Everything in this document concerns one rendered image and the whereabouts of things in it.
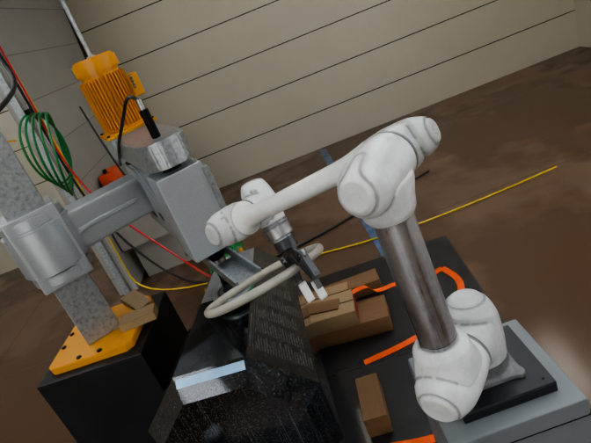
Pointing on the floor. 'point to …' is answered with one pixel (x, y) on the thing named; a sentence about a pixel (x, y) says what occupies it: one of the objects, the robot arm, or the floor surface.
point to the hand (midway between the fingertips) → (313, 292)
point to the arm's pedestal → (526, 411)
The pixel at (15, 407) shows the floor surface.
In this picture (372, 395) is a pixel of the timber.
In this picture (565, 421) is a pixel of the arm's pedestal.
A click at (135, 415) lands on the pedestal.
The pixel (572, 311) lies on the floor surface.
